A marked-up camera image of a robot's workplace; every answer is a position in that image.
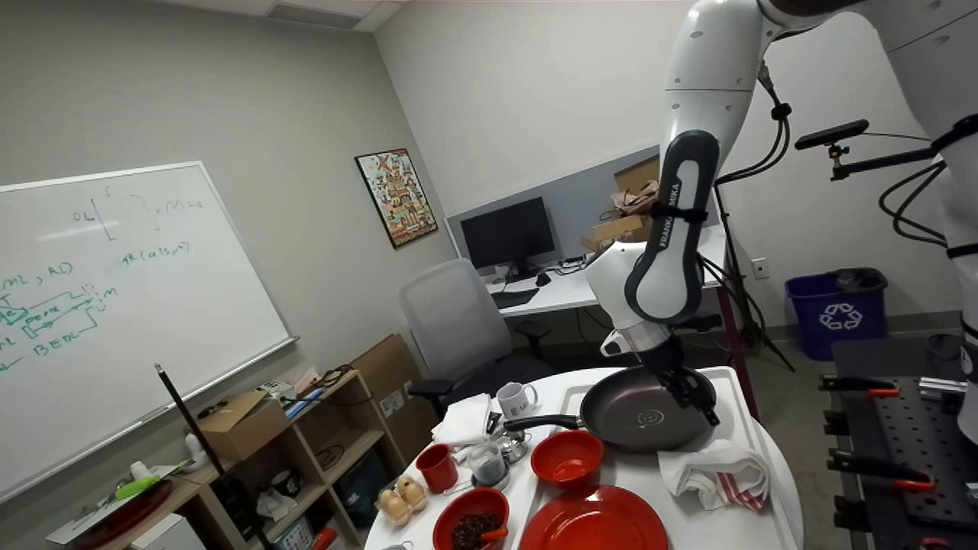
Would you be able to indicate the framed colourful poster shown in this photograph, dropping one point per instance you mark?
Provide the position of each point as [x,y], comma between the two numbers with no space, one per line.
[399,198]

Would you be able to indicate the red plate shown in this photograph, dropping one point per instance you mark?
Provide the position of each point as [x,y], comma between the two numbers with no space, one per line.
[597,523]

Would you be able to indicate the open cardboard box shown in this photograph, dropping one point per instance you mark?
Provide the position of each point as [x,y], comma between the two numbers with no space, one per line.
[636,185]

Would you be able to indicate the glass shaker with metal lid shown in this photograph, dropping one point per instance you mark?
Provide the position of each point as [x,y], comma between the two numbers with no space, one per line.
[512,448]
[490,467]

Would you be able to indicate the brown egg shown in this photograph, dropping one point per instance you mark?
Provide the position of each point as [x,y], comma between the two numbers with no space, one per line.
[414,494]
[389,504]

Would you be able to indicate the whiteboard with green writing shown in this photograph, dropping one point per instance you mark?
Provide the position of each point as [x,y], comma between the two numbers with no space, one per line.
[132,306]

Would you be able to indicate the black keyboard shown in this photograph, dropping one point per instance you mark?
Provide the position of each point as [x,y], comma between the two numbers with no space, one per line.
[513,298]

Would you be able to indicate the empty red bowl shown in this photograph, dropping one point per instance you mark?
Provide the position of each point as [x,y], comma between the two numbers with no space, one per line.
[567,460]

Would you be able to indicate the thin black pole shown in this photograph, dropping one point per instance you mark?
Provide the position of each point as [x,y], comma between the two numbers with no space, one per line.
[199,448]

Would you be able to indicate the red mug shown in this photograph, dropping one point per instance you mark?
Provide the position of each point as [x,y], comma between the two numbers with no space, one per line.
[439,472]

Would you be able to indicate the wooden shelf unit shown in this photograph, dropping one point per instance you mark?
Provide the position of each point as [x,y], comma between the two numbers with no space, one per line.
[338,430]

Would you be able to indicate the white napkin stack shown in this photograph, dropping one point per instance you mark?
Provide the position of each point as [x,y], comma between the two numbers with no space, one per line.
[462,418]

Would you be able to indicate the red bowl with beans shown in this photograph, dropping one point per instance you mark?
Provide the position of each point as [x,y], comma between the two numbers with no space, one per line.
[468,523]

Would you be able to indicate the round white table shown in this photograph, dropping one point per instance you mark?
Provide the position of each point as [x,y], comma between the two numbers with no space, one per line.
[790,508]

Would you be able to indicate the red dish on shelf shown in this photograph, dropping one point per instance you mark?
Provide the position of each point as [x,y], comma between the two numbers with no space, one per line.
[125,516]

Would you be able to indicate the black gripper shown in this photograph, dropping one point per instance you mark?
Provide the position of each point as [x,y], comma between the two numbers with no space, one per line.
[674,367]

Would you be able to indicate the white mug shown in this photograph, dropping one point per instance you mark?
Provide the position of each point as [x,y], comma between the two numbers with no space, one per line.
[513,399]

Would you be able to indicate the black tripod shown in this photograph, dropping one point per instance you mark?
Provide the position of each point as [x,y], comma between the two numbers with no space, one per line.
[736,294]

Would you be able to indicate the small cardboard box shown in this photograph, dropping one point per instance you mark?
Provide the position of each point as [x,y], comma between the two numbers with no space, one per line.
[239,430]

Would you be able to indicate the blue recycling bin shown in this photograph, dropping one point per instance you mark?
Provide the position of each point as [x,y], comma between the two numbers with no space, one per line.
[835,311]

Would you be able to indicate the black frying pan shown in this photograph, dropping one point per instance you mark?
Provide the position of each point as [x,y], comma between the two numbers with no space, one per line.
[636,418]

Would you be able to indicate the flat cardboard box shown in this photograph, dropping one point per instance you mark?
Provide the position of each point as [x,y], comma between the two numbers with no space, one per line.
[616,232]

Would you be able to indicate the grey back office chair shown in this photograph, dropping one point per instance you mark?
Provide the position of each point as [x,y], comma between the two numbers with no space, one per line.
[454,315]

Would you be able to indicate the black perforated workbench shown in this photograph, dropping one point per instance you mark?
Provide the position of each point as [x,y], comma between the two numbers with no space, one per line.
[907,448]

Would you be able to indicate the white office desk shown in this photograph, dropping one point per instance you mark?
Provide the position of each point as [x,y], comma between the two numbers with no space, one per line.
[559,294]

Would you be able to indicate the white tray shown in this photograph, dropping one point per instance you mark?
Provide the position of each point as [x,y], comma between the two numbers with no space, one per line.
[758,430]

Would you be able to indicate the black camera on stand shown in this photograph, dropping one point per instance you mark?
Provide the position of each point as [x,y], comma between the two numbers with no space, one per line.
[828,132]

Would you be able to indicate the white towel with red print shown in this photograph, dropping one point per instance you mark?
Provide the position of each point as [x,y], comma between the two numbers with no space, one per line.
[712,476]

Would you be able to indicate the black computer monitor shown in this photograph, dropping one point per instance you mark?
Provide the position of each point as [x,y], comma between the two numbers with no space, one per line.
[509,232]

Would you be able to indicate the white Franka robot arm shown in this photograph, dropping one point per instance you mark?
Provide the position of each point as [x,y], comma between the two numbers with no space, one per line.
[712,70]

